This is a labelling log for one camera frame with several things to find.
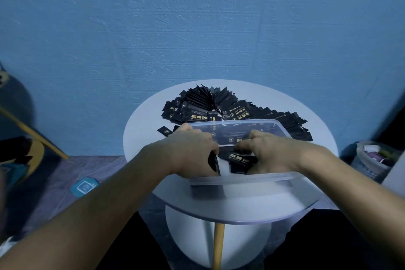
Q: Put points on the person's left hand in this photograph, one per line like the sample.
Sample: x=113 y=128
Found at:
x=186 y=152

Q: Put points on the person's right hand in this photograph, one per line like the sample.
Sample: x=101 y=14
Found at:
x=275 y=154

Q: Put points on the person's left fingers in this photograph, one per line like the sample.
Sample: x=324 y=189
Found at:
x=211 y=144

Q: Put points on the person's right fingers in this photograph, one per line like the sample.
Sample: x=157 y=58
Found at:
x=250 y=144

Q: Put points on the black sachet packet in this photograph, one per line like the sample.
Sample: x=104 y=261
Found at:
x=214 y=162

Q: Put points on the person's right forearm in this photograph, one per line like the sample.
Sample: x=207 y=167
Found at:
x=354 y=190

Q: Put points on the person's left forearm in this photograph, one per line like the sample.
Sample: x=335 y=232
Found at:
x=95 y=209

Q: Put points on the black sachets inside container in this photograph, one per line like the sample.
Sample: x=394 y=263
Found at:
x=235 y=138

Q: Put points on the clear plastic container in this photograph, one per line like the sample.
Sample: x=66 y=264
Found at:
x=240 y=179

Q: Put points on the pile of black sachets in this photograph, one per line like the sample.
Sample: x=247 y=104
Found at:
x=234 y=110

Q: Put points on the lone black sachet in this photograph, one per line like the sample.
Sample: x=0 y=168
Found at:
x=165 y=131

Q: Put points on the white round table base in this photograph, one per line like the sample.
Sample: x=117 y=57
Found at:
x=246 y=241

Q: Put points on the wooden table leg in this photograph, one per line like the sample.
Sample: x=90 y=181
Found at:
x=218 y=246

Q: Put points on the person's black trousers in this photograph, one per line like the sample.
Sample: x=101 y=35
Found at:
x=316 y=244

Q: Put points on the grey laundry basket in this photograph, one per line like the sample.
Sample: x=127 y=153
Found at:
x=368 y=162

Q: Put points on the clothes in basket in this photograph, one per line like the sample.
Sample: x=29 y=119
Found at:
x=378 y=152

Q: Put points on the teal flat packet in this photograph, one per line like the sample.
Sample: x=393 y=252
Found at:
x=84 y=186

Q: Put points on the white furniture corner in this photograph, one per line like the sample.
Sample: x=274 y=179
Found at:
x=395 y=178

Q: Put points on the dark chair with wooden legs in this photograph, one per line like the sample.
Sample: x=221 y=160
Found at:
x=22 y=140

